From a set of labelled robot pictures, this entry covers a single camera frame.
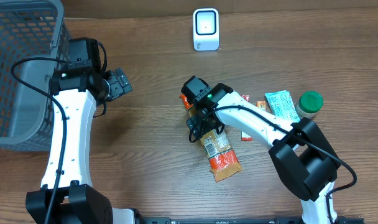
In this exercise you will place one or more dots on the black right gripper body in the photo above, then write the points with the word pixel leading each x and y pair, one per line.
pixel 201 124

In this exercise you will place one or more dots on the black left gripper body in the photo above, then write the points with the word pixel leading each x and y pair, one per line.
pixel 119 84

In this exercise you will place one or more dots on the red orange snack bag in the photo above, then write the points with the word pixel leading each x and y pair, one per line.
pixel 220 153

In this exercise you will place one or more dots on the small red white item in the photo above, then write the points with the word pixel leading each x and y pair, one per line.
pixel 245 136

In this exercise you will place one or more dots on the teal wet wipes pack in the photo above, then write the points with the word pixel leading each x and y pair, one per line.
pixel 281 105

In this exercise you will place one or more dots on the green lid jar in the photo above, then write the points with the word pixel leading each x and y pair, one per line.
pixel 309 104

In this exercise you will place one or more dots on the orange tissue pack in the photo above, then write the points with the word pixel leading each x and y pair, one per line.
pixel 261 104

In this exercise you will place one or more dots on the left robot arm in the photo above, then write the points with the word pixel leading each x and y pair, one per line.
pixel 66 194

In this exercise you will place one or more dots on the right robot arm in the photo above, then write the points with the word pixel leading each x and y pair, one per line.
pixel 303 158

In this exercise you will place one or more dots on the white barcode scanner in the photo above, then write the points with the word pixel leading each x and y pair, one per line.
pixel 206 29

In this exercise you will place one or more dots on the grey plastic shopping basket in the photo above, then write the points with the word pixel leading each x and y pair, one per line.
pixel 32 36

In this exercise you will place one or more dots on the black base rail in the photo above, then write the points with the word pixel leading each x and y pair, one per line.
pixel 276 220

